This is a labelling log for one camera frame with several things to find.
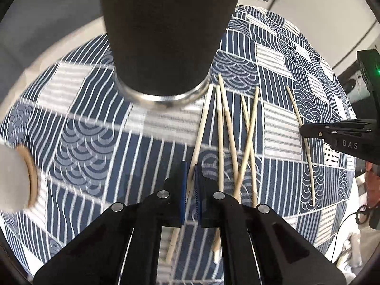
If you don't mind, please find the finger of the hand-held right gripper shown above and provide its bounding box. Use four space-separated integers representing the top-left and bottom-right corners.
300 124 377 140
310 119 377 130

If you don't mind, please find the person's right hand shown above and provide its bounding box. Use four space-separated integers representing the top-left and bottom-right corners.
365 162 380 210

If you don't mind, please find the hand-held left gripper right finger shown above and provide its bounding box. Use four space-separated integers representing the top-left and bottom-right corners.
194 165 348 285

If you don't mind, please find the thin wooden chopstick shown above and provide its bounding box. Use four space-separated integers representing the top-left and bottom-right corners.
165 84 214 263
285 85 316 207

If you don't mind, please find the bunch of wooden chopsticks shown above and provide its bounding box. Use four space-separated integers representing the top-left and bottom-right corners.
211 74 259 263

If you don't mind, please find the black cylindrical utensil holder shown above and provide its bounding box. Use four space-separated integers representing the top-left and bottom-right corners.
96 0 247 110

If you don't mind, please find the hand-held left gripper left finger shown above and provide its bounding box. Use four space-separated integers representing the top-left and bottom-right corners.
33 160 189 285

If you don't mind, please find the thin black looped cable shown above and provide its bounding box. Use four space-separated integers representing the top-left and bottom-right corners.
331 203 375 262

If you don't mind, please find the blue white patterned tablecloth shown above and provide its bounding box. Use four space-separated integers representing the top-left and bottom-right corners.
0 4 357 284

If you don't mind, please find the small plant in white pot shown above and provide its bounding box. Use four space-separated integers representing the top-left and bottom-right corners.
0 147 30 213

